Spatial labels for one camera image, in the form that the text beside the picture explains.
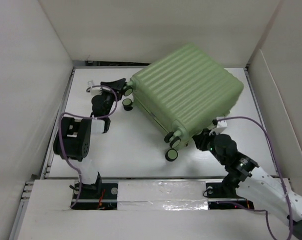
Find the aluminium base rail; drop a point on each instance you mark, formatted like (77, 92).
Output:
(127, 195)

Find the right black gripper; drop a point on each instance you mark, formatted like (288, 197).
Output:
(200, 139)

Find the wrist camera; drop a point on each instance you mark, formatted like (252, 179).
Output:
(92, 88)
(219, 124)

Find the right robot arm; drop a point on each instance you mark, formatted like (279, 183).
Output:
(247, 179)

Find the green hard-shell suitcase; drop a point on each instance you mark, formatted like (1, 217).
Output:
(182, 93)

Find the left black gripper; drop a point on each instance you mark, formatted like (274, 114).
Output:
(117, 87)

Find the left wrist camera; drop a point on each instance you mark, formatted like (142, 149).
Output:
(92, 88)

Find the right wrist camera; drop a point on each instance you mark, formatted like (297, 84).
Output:
(219, 124)

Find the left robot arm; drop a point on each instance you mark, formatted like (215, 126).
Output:
(72, 142)

